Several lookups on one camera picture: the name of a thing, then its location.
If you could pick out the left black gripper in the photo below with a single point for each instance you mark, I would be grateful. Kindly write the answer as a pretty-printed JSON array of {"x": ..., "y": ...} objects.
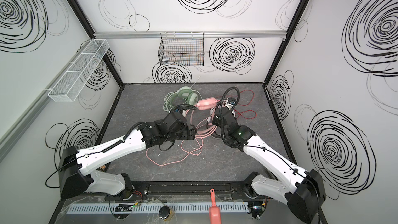
[{"x": 190, "y": 132}]

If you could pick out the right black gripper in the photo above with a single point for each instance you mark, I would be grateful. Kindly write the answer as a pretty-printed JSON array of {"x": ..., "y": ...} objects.
[{"x": 226, "y": 112}]

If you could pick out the pink headphones with cable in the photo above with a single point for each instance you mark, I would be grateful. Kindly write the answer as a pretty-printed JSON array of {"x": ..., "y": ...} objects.
[{"x": 201, "y": 118}]

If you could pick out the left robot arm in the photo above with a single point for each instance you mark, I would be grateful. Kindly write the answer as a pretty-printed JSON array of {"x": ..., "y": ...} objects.
[{"x": 78, "y": 169}]

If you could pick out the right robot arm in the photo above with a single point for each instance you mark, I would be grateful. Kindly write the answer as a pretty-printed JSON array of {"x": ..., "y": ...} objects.
[{"x": 300, "y": 190}]

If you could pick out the black round knob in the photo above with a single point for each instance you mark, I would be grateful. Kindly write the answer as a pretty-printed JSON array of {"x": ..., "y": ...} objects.
[{"x": 165, "y": 213}]

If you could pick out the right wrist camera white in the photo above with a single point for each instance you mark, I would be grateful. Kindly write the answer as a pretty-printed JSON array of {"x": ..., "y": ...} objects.
[{"x": 230, "y": 103}]

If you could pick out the green headphones with cable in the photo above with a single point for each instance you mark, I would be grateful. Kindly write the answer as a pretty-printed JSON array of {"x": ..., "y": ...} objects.
[{"x": 184, "y": 95}]

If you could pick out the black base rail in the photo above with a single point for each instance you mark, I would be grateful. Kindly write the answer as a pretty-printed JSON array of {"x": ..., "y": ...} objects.
[{"x": 192, "y": 188}]

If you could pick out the black wire basket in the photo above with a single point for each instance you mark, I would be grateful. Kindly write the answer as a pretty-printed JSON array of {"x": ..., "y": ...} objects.
[{"x": 185, "y": 48}]

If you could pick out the white slotted cable duct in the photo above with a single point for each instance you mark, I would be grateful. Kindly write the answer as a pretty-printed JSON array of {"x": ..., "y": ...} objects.
[{"x": 145, "y": 208}]

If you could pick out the red dustpan brush handle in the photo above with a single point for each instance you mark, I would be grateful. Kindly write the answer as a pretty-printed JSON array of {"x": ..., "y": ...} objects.
[{"x": 214, "y": 210}]

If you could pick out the clear plastic wall shelf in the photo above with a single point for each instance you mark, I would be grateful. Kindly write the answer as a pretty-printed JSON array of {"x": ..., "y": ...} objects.
[{"x": 87, "y": 70}]

